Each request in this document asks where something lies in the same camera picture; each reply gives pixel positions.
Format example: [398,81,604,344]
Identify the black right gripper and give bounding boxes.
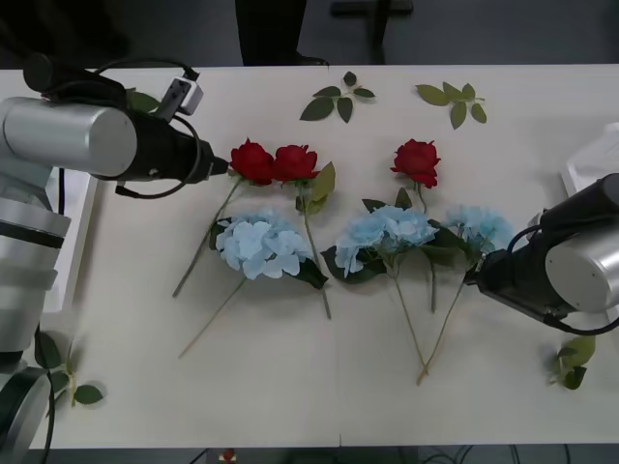
[462,247,522,299]

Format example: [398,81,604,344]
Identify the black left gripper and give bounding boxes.
[172,130,234,186]

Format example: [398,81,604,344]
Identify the pale blue flower green stem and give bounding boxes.
[416,204,516,387]
[177,207,331,361]
[319,204,466,383]

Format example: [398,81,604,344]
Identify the red rose with dark leaves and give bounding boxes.
[361,138,443,313]

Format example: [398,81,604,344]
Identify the red rose with bare stem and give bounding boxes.
[172,137,278,299]

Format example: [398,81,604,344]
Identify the red rose with pale leaves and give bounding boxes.
[271,143,338,321]

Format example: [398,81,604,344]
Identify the single green leaf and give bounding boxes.
[126,88,162,115]

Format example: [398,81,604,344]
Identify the dark green leaf twig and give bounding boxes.
[34,330,104,409]
[299,71,377,125]

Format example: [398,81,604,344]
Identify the light green leaf twig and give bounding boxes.
[547,334,598,391]
[415,81,488,131]

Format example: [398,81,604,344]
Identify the person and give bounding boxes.
[234,0,332,67]

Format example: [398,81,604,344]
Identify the dark chair base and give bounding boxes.
[330,0,389,66]

